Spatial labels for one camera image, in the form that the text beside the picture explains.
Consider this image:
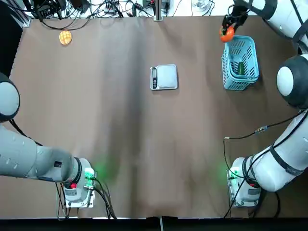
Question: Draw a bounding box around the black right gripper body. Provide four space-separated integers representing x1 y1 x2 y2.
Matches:
231 4 250 25

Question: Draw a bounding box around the red orange tomato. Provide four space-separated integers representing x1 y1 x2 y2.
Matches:
219 25 235 43

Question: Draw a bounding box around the light blue plastic basket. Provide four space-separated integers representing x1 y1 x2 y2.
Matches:
221 35 260 91

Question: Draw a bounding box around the silver kitchen scale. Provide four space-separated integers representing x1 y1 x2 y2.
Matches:
149 64 179 91

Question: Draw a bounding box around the white desk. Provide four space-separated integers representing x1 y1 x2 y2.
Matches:
21 0 241 17

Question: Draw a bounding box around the grey usb hub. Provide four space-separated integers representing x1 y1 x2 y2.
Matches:
103 7 121 15

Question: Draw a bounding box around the round orange bread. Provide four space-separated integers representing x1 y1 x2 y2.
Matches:
59 30 73 46

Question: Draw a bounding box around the aluminium frame post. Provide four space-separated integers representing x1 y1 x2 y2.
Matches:
154 0 165 22
14 9 32 27
157 215 166 231

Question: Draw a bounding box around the black cable with connector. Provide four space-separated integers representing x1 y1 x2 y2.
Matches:
223 112 304 174

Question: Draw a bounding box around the black base cable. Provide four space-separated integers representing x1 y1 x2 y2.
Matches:
91 177 118 220

